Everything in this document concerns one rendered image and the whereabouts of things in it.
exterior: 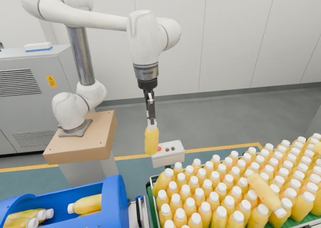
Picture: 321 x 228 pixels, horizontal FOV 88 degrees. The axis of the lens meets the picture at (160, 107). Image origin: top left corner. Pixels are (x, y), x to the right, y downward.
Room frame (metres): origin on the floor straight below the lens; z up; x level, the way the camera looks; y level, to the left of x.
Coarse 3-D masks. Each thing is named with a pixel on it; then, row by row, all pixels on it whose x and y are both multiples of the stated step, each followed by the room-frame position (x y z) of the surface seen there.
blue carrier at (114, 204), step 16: (112, 176) 0.47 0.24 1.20; (64, 192) 0.47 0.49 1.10; (80, 192) 0.48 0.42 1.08; (96, 192) 0.49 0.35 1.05; (112, 192) 0.37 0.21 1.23; (0, 208) 0.34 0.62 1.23; (16, 208) 0.43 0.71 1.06; (32, 208) 0.43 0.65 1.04; (48, 208) 0.44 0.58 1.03; (64, 208) 0.44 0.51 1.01; (112, 208) 0.32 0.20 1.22; (0, 224) 0.28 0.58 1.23; (48, 224) 0.39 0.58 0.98; (64, 224) 0.28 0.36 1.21; (80, 224) 0.28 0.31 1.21; (96, 224) 0.28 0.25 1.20; (112, 224) 0.28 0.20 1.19; (128, 224) 0.37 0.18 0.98
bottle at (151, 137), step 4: (148, 128) 0.57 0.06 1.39; (156, 128) 0.58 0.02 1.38; (148, 132) 0.56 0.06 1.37; (152, 132) 0.56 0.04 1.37; (156, 132) 0.56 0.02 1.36; (148, 136) 0.55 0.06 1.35; (152, 136) 0.55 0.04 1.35; (156, 136) 0.56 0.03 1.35; (148, 140) 0.55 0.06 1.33; (152, 140) 0.55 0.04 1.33; (156, 140) 0.56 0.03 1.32; (148, 144) 0.55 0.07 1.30; (152, 144) 0.55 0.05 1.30; (156, 144) 0.56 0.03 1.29; (148, 148) 0.55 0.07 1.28; (152, 148) 0.55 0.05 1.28; (156, 148) 0.56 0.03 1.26; (148, 152) 0.56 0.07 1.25; (152, 152) 0.55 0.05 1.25; (156, 152) 0.57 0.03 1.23
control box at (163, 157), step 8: (160, 144) 0.75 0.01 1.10; (168, 144) 0.75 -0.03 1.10; (176, 144) 0.74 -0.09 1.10; (160, 152) 0.68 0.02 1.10; (168, 152) 0.68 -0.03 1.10; (176, 152) 0.68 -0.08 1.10; (184, 152) 0.69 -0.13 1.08; (152, 160) 0.65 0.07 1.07; (160, 160) 0.66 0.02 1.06; (168, 160) 0.67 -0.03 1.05; (176, 160) 0.68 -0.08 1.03
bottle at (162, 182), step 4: (160, 176) 0.52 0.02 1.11; (164, 176) 0.51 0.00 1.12; (160, 180) 0.50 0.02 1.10; (164, 180) 0.50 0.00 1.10; (168, 180) 0.50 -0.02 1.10; (156, 184) 0.51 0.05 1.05; (160, 184) 0.50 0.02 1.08; (164, 184) 0.49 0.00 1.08; (168, 184) 0.49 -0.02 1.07; (152, 188) 0.52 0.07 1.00; (156, 188) 0.50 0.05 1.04; (160, 188) 0.49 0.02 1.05; (164, 188) 0.49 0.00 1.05; (152, 192) 0.50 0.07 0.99; (156, 192) 0.49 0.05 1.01; (156, 196) 0.49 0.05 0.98
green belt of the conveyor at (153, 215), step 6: (150, 186) 0.60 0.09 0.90; (150, 192) 0.56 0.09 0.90; (150, 198) 0.53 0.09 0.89; (150, 204) 0.50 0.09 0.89; (156, 204) 0.49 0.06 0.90; (150, 210) 0.47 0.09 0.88; (306, 216) 0.39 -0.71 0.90; (312, 216) 0.38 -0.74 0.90; (318, 216) 0.38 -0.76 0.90; (156, 222) 0.40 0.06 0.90; (210, 222) 0.38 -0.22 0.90; (288, 222) 0.36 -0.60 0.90; (294, 222) 0.36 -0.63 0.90; (300, 222) 0.36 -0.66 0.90; (306, 222) 0.36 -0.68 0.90
